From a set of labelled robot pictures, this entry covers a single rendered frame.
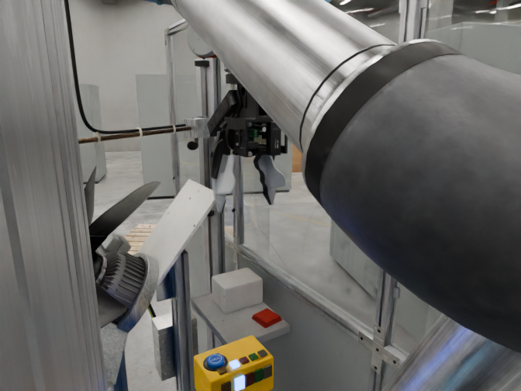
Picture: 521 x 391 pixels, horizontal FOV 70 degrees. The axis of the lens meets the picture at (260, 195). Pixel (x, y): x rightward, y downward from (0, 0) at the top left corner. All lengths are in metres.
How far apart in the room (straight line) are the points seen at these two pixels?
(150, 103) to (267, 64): 6.23
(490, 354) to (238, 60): 0.25
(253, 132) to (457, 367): 0.37
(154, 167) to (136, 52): 7.16
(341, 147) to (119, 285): 1.04
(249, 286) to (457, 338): 1.20
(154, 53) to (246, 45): 12.93
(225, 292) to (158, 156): 5.20
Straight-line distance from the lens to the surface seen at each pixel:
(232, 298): 1.46
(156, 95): 6.43
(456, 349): 0.33
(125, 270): 1.17
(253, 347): 0.97
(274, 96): 0.22
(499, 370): 0.32
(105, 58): 13.29
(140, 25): 13.30
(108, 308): 0.95
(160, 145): 6.47
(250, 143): 0.53
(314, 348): 1.42
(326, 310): 1.28
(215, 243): 1.65
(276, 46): 0.22
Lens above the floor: 1.64
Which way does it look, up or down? 14 degrees down
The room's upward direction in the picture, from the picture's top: straight up
